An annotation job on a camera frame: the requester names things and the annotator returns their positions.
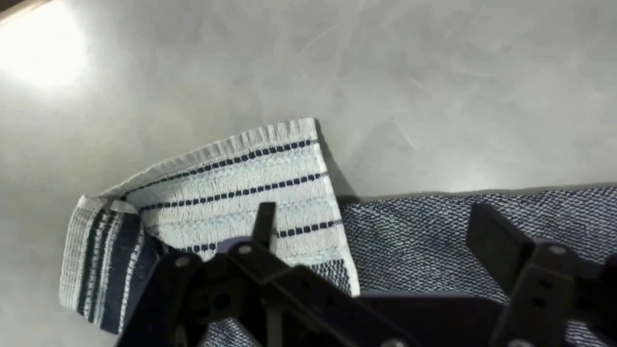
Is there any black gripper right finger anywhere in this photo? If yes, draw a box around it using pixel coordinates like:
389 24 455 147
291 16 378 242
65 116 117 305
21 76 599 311
466 205 617 347

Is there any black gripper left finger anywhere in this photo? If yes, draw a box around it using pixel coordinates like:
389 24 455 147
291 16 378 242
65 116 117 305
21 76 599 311
113 201 412 347

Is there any grey striped towel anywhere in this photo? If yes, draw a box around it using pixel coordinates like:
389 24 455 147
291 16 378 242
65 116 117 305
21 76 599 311
58 118 617 334

